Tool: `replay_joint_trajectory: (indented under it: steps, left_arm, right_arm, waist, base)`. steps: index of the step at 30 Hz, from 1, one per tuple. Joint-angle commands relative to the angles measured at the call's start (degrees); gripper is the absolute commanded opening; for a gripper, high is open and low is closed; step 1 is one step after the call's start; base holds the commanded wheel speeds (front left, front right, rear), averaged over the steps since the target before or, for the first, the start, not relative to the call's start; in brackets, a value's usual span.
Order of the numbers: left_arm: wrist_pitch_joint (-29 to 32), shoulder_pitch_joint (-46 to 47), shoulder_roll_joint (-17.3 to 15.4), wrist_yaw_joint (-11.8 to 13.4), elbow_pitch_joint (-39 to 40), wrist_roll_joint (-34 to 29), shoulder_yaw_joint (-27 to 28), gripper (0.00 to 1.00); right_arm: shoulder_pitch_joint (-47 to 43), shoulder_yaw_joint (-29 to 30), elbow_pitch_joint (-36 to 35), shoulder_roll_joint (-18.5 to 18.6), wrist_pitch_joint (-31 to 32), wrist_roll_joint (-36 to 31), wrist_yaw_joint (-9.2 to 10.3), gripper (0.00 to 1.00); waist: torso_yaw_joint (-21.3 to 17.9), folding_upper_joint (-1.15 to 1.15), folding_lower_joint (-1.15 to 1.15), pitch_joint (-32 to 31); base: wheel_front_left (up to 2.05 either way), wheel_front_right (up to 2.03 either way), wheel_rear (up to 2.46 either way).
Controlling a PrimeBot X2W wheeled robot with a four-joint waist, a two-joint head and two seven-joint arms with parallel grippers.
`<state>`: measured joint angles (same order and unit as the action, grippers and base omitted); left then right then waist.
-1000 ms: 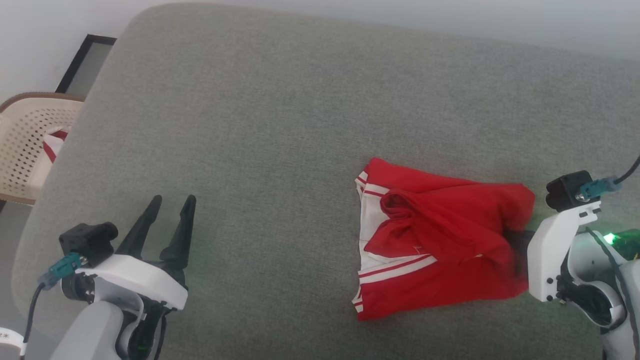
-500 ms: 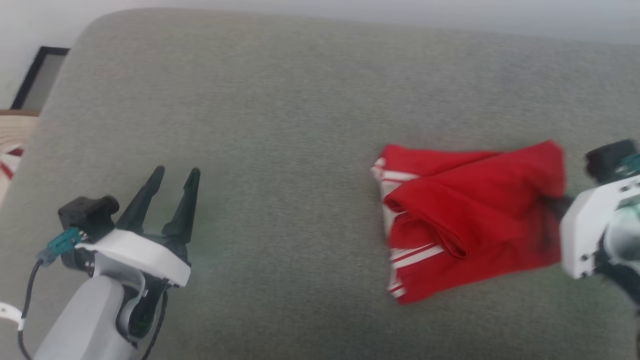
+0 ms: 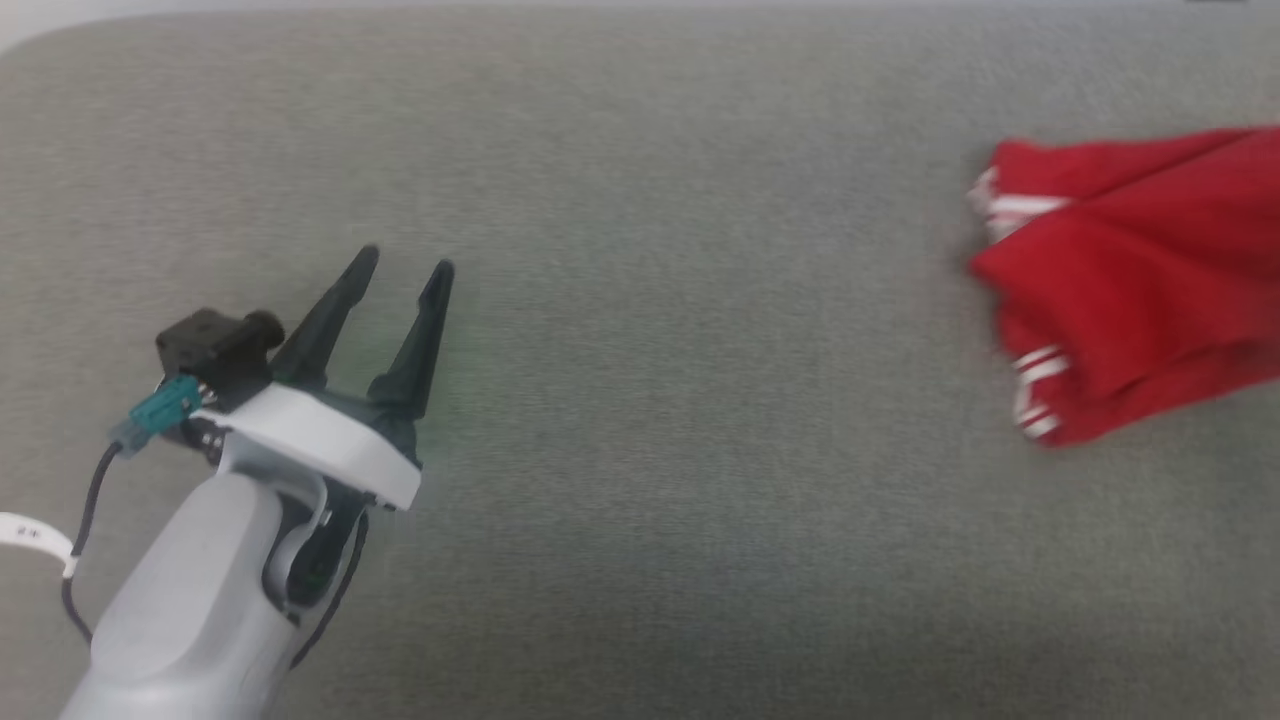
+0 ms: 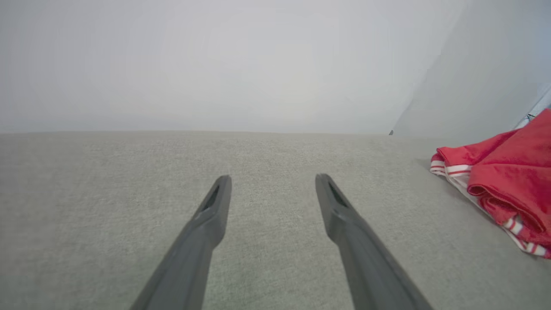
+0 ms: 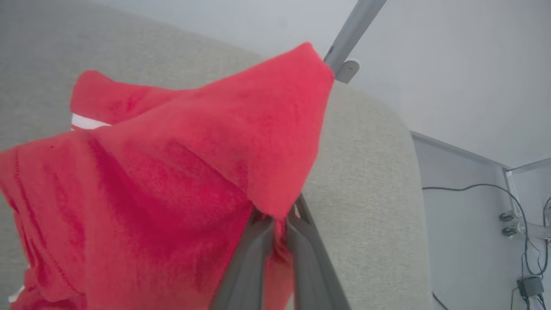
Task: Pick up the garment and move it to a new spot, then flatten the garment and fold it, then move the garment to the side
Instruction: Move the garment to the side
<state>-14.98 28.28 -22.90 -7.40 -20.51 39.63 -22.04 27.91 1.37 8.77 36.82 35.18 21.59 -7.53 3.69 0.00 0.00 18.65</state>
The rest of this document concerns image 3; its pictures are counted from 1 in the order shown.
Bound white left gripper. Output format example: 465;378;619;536
188;243;457;613

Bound teal left cable connector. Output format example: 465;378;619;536
108;374;207;457

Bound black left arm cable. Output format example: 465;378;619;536
59;440;127;647

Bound white cable label tag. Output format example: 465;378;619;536
0;511;80;580

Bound red and white garment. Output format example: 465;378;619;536
964;124;1280;449

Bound grey fabric sofa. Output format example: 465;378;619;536
0;5;1280;720

